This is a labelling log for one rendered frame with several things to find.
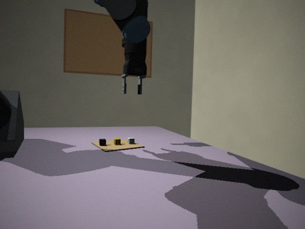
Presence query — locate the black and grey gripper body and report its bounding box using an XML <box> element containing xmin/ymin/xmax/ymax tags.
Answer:
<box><xmin>122</xmin><ymin>37</ymin><xmax>147</xmax><ymax>76</ymax></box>

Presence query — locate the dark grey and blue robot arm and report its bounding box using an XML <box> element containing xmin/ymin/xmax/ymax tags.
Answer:
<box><xmin>0</xmin><ymin>0</ymin><xmax>151</xmax><ymax>129</ymax></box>

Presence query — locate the white die with black pips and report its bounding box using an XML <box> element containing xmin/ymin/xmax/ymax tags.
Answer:
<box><xmin>128</xmin><ymin>137</ymin><xmax>134</xmax><ymax>144</ymax></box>

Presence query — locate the tan flat mat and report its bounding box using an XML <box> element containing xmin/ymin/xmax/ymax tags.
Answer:
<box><xmin>92</xmin><ymin>139</ymin><xmax>144</xmax><ymax>152</ymax></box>

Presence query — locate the yellow die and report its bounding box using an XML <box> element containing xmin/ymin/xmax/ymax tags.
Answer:
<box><xmin>114</xmin><ymin>138</ymin><xmax>121</xmax><ymax>145</ymax></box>

